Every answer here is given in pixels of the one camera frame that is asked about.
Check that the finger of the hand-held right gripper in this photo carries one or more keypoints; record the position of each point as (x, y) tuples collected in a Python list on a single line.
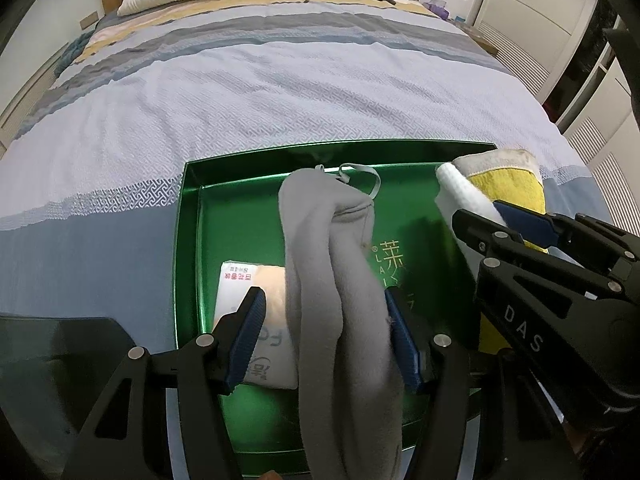
[(525, 222), (480, 232)]

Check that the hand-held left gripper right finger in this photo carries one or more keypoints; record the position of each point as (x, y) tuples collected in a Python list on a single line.
[(402, 345)]

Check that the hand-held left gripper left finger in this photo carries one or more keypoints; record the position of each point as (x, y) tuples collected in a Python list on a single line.
[(247, 340)]

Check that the yellow towel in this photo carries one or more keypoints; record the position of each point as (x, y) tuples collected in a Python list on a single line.
[(510, 185)]

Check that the white cloth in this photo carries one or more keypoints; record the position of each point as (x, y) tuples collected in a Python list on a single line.
[(465, 195)]

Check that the white tissue packet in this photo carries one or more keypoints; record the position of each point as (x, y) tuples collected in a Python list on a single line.
[(275, 310)]

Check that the grey sock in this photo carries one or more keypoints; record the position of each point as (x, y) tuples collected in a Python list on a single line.
[(320, 270)]

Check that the green tray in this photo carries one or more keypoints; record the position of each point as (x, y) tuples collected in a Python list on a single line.
[(225, 220)]

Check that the wooden nightstand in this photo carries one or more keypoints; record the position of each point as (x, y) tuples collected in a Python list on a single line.
[(482, 42)]

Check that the white wardrobe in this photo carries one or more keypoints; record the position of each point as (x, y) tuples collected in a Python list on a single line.
[(525, 5)]

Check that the small purple container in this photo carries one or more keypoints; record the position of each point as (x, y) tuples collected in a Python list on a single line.
[(439, 8)]

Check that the bed with striped cover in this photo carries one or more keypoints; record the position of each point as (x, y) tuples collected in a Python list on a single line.
[(200, 85)]

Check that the wall switch plate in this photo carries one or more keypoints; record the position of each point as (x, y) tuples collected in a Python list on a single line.
[(88, 19)]

